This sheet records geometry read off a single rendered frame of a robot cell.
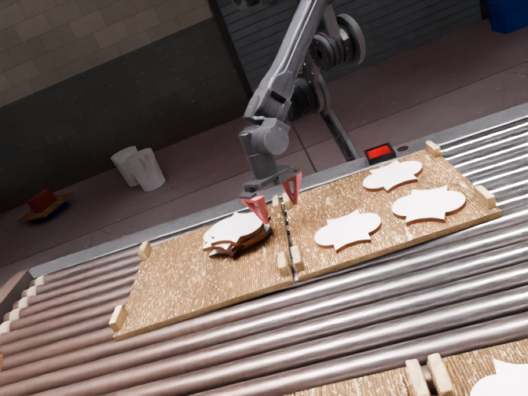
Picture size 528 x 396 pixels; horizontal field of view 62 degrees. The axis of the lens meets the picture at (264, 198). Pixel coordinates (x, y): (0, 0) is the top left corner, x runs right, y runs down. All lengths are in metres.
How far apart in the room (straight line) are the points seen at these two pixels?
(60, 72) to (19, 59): 0.47
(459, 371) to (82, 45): 5.62
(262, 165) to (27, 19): 5.32
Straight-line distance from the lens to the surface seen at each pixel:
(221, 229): 1.06
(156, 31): 5.73
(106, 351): 1.06
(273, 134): 0.87
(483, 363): 0.68
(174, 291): 1.05
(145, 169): 4.61
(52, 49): 6.05
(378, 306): 0.80
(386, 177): 1.11
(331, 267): 0.89
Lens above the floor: 1.47
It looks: 25 degrees down
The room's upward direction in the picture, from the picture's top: 23 degrees counter-clockwise
